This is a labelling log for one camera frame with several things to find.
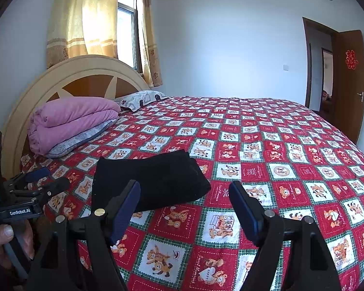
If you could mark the window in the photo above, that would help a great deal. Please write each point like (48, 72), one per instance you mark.
(127, 27)

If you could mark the red checkered printed blanket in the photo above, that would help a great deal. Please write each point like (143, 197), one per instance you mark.
(276, 163)

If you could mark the person's left hand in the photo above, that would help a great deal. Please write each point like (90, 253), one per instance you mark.
(0, 239)

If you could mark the narrow yellow curtain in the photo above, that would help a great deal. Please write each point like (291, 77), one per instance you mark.
(148, 36)

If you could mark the folded pink quilt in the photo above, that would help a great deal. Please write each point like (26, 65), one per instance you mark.
(69, 118)

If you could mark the red paper door decoration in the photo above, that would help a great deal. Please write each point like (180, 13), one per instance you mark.
(351, 59)

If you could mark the white patterned pillow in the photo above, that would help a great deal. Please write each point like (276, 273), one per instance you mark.
(139, 98)

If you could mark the blue-grey patterned pillow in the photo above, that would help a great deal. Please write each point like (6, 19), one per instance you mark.
(79, 138)

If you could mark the beige wooden headboard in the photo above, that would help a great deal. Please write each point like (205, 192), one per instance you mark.
(79, 69)

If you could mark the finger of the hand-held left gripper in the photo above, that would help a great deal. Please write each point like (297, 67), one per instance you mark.
(38, 174)
(56, 186)

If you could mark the brown door frame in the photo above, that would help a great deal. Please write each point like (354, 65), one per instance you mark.
(306, 66)

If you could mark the brown wooden door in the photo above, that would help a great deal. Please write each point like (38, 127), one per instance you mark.
(348, 103)

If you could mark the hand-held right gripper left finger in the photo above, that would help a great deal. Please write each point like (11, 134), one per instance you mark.
(128, 210)

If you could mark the wide yellow curtain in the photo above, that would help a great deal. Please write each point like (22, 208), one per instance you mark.
(82, 21)

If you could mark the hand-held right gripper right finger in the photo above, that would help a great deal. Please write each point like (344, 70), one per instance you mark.
(245, 212)

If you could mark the black pants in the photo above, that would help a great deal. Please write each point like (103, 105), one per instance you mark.
(157, 178)

